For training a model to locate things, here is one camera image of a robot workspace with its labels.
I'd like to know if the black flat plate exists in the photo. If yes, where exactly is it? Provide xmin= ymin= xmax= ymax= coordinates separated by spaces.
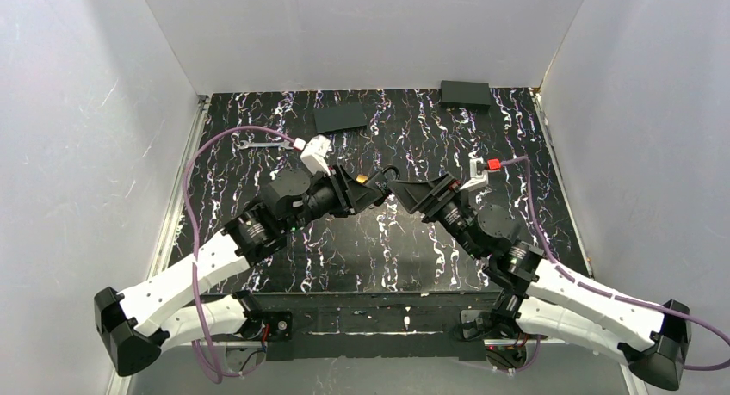
xmin=313 ymin=103 xmax=368 ymax=134

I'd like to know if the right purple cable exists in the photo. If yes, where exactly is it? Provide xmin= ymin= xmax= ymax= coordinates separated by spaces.
xmin=498 ymin=155 xmax=730 ymax=373

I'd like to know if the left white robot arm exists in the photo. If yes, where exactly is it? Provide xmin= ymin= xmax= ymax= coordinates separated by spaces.
xmin=94 ymin=165 xmax=399 ymax=377

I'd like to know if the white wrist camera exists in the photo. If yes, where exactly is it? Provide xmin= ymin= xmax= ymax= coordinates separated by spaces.
xmin=461 ymin=158 xmax=501 ymax=192
xmin=292 ymin=135 xmax=331 ymax=176

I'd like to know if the purple cable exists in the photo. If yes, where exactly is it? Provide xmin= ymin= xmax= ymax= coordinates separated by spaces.
xmin=498 ymin=155 xmax=730 ymax=373
xmin=181 ymin=125 xmax=298 ymax=385

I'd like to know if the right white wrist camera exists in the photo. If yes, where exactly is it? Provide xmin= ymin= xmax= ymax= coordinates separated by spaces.
xmin=461 ymin=158 xmax=501 ymax=192

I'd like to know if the aluminium frame rail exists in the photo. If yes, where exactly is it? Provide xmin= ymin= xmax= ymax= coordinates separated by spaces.
xmin=116 ymin=95 xmax=209 ymax=348

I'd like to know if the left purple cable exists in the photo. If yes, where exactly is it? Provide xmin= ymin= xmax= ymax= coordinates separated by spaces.
xmin=181 ymin=125 xmax=298 ymax=385

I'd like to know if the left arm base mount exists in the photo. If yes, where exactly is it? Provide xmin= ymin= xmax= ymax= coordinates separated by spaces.
xmin=225 ymin=309 xmax=294 ymax=376

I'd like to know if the silver open-end wrench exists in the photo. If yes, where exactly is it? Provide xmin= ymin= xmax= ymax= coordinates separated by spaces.
xmin=238 ymin=141 xmax=293 ymax=150

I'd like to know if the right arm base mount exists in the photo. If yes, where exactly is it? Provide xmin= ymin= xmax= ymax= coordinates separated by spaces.
xmin=454 ymin=308 xmax=547 ymax=376

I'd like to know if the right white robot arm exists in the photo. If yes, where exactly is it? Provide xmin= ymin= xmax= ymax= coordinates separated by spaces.
xmin=388 ymin=174 xmax=690 ymax=391

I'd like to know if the black padlock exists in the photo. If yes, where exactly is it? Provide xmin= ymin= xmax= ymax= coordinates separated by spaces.
xmin=376 ymin=164 xmax=400 ymax=187

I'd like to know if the black rectangular box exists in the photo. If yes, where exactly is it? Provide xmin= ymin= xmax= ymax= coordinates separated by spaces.
xmin=440 ymin=80 xmax=493 ymax=108

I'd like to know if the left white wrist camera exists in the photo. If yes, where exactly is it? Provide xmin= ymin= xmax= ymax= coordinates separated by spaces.
xmin=292 ymin=135 xmax=331 ymax=176

